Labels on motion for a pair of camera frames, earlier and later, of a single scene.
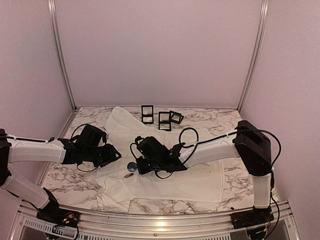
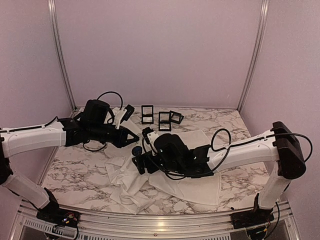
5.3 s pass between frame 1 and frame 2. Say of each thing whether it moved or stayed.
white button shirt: moved
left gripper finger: moved
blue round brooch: moved
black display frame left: stayed
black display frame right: stayed
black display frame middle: stayed
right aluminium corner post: stayed
